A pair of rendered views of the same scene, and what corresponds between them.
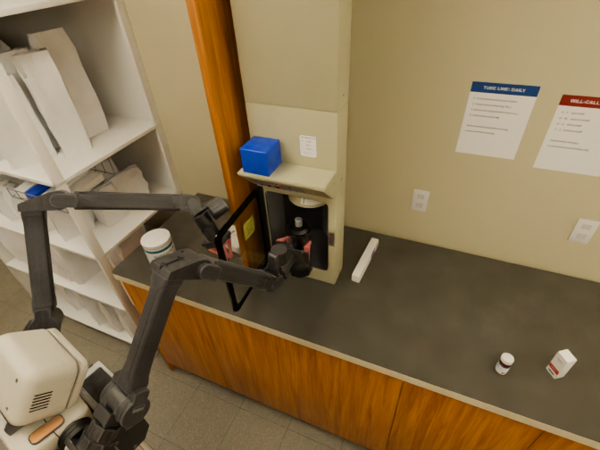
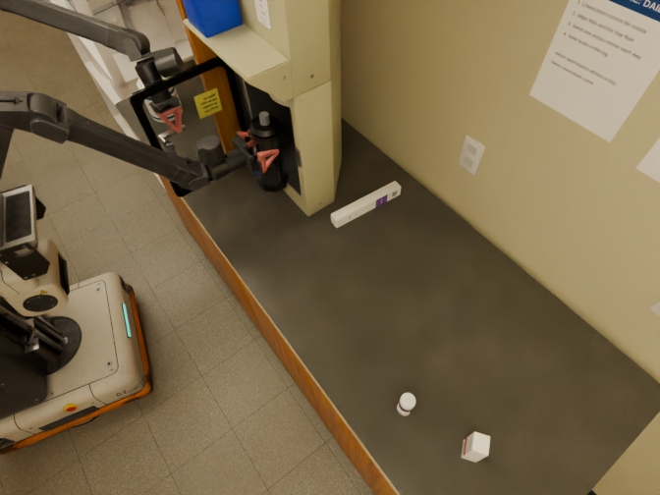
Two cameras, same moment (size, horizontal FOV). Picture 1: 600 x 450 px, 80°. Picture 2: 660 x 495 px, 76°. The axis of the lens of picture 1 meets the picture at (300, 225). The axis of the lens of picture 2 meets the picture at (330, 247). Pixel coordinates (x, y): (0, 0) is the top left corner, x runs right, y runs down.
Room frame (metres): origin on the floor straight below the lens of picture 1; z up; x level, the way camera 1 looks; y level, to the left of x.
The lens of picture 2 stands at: (0.30, -0.64, 2.06)
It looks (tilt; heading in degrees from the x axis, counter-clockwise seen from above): 56 degrees down; 30
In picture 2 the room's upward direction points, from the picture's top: 3 degrees counter-clockwise
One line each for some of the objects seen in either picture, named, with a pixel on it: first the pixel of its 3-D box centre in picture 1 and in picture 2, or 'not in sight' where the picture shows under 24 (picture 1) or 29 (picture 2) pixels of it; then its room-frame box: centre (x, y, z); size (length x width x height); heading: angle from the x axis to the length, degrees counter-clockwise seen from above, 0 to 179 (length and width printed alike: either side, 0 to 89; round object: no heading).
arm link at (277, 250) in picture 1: (273, 265); (202, 159); (0.90, 0.10, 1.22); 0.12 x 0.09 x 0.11; 141
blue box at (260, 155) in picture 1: (261, 155); (210, 4); (1.09, 0.12, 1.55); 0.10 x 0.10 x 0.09; 65
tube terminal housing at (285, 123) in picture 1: (308, 188); (302, 79); (1.22, -0.04, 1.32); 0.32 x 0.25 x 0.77; 65
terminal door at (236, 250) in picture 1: (245, 251); (200, 132); (1.02, 0.22, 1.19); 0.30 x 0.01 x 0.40; 156
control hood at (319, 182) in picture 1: (287, 184); (237, 58); (1.05, 0.04, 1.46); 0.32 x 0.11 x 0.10; 65
